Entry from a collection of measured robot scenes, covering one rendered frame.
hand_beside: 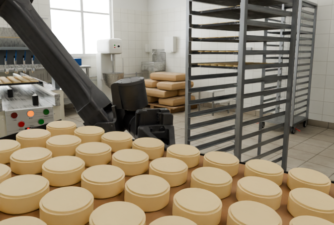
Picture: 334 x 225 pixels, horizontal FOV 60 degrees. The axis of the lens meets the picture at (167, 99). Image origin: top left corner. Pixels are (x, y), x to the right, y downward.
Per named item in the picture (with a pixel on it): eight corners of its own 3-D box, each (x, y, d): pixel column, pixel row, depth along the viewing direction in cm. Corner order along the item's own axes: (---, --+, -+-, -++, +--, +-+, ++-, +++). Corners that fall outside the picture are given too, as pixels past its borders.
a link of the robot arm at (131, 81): (112, 123, 71) (94, 138, 63) (103, 78, 68) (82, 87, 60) (158, 122, 67) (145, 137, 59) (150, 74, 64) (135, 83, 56)
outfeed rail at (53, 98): (13, 78, 329) (12, 72, 328) (16, 78, 331) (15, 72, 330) (55, 106, 165) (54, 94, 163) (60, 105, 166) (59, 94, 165)
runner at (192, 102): (190, 105, 207) (190, 101, 206) (187, 105, 209) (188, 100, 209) (243, 96, 248) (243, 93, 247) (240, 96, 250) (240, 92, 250)
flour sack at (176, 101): (173, 107, 539) (173, 99, 537) (157, 104, 567) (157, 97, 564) (196, 102, 592) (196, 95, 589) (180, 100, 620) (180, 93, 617)
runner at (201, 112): (190, 117, 208) (190, 113, 208) (187, 116, 211) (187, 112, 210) (243, 106, 249) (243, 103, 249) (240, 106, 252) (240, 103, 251)
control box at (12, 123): (7, 135, 157) (4, 110, 154) (53, 128, 170) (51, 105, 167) (7, 136, 154) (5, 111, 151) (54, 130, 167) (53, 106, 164)
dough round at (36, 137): (53, 148, 45) (53, 136, 45) (17, 152, 43) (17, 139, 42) (47, 138, 49) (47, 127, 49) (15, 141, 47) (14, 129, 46)
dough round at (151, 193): (115, 203, 31) (115, 186, 31) (139, 185, 36) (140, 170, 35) (154, 218, 29) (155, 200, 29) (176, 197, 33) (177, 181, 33)
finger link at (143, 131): (189, 176, 49) (167, 155, 58) (191, 135, 48) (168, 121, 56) (151, 182, 47) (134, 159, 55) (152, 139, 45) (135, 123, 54)
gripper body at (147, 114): (168, 160, 57) (155, 147, 63) (171, 110, 55) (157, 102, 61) (136, 164, 54) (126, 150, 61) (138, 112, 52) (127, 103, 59)
